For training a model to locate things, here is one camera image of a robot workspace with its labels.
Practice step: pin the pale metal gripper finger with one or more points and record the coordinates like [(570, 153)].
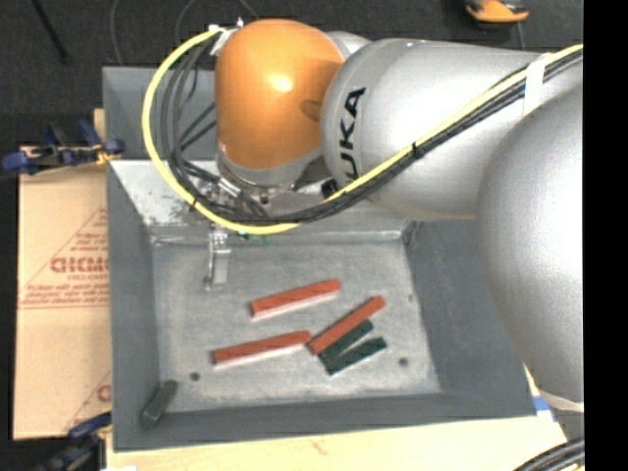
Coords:
[(223, 268), (210, 268)]

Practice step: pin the red-brown flat block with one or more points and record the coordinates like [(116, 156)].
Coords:
[(294, 298), (260, 348), (346, 324)]

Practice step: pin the dark green flat block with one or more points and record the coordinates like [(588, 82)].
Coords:
[(360, 353), (350, 340), (158, 404)]

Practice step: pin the grey metal bin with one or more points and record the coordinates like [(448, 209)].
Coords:
[(304, 400)]

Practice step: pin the brown cardboard board red print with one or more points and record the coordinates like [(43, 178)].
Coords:
[(59, 341)]

